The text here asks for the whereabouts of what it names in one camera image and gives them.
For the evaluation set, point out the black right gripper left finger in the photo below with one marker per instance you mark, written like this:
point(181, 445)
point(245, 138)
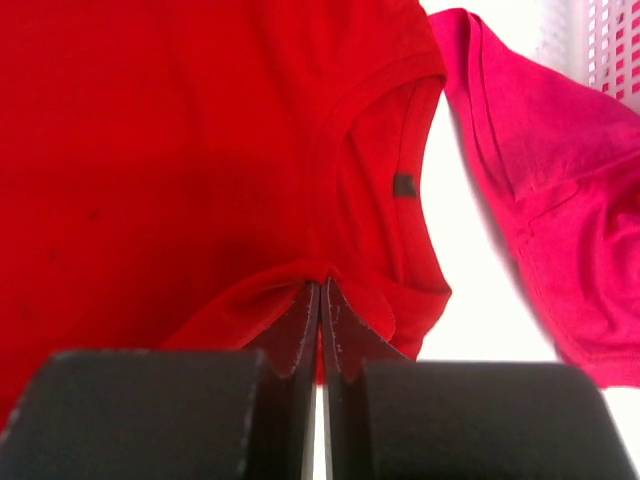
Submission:
point(110, 414)

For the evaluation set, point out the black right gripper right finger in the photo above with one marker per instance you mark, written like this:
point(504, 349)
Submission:
point(389, 417)

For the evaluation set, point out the red t shirt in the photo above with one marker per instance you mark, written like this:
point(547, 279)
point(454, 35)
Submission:
point(173, 172)

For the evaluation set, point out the pink t shirt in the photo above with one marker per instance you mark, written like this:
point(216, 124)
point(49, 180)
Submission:
point(558, 165)

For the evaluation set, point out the white perforated plastic basket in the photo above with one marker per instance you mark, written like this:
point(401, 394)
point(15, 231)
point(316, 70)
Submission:
point(611, 30)

